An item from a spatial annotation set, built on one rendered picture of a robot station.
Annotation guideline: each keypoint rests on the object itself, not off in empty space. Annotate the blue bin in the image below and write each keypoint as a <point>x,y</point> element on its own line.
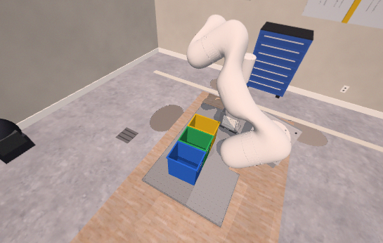
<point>185,162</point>

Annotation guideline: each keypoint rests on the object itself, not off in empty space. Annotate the yellow open-top bin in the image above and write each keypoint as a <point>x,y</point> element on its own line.
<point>205,124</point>

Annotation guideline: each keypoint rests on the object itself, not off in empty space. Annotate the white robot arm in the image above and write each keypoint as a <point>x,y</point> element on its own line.
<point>268,141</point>

